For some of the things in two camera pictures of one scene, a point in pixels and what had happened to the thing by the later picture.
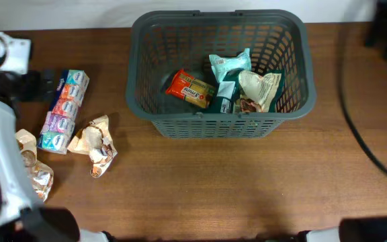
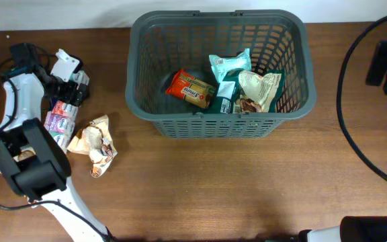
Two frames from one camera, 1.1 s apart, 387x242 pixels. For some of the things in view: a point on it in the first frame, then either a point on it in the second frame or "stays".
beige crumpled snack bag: [95, 139] stays
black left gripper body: [25, 87] → [65, 90]
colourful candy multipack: [68, 99] stays
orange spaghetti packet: [185, 87] stays
